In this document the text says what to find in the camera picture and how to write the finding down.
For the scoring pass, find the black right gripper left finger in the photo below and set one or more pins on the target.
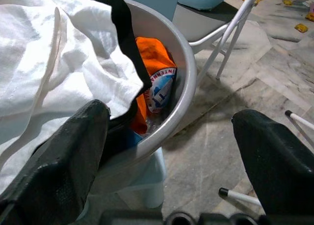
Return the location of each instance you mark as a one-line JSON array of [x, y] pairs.
[[56, 173]]

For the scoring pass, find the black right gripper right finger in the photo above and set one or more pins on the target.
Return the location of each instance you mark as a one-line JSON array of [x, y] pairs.
[[279, 166]]

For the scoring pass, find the white garment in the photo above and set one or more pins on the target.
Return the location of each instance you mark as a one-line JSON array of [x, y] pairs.
[[49, 63]]

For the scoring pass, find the white folding table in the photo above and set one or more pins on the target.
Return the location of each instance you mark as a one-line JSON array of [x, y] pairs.
[[245, 197]]

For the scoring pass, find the light blue plastic chair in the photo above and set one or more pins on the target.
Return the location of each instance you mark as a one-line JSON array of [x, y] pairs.
[[149, 185]]

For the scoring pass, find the small yellow floor toy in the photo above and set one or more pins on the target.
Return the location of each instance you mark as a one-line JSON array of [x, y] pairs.
[[301, 27]]

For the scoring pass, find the orange printed garment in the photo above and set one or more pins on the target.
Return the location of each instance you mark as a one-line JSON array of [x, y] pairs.
[[152, 56]]

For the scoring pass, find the white metal folding chair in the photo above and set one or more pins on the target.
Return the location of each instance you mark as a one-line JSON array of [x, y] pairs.
[[216, 26]]

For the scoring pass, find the black garment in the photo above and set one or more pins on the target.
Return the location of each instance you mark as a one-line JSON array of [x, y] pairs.
[[125, 33]]

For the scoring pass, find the silver metal basin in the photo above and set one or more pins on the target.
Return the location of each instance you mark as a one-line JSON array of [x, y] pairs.
[[169, 36]]

